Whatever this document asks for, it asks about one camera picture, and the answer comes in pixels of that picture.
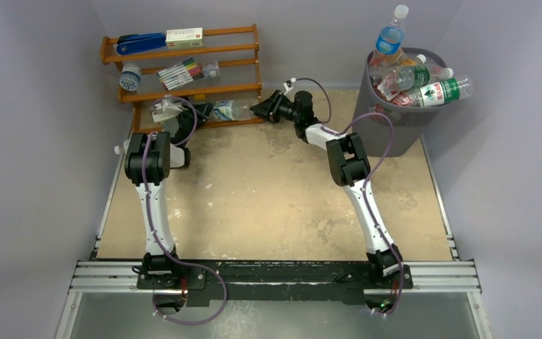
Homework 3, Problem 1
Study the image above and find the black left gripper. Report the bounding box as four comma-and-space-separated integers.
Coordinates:
176, 103, 215, 148

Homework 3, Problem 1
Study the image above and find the blue white label bottle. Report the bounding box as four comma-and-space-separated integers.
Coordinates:
212, 99, 257, 121

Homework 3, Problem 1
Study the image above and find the grey mesh waste bin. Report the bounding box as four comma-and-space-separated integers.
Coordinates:
353, 47, 454, 157

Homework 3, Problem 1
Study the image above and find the orange juice bottle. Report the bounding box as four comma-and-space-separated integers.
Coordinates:
368, 52, 384, 77

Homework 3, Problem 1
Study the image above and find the red cap water bottle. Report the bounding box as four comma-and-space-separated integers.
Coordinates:
377, 79, 406, 102

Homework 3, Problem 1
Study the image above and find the dark green label bottle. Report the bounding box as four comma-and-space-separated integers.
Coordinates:
377, 54, 427, 90

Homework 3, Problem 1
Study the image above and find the green label water bottle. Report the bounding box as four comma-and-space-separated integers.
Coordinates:
392, 74, 474, 108

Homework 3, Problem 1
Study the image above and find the clear bottle blue label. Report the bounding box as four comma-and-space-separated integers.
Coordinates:
372, 4, 409, 66

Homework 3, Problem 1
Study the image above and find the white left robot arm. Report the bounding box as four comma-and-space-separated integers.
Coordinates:
118, 97, 202, 289

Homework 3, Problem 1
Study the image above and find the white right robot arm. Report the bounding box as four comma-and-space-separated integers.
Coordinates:
250, 90, 406, 287

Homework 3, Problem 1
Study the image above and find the wooden shelf rack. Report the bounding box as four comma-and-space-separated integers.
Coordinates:
100, 24, 263, 132

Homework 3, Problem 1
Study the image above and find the pack of coloured markers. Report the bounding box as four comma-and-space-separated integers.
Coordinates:
156, 58, 204, 90

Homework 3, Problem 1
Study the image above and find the green white carton box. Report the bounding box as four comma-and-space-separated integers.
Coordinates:
149, 107, 179, 125

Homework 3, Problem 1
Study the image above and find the white red box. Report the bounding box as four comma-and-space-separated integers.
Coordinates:
165, 28, 204, 49

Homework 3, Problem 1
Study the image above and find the white tape roll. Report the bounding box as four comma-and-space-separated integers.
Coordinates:
119, 64, 142, 92

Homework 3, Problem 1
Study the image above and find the blue stapler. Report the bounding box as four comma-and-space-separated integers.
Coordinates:
116, 32, 166, 55

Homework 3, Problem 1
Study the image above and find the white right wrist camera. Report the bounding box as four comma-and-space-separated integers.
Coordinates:
283, 78, 297, 95

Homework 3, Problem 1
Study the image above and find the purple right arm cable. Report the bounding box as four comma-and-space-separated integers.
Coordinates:
294, 77, 405, 319

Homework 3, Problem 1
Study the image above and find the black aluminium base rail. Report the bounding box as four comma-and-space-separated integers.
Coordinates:
68, 258, 482, 310

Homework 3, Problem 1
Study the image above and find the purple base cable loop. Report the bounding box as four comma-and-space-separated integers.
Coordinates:
151, 261, 229, 328

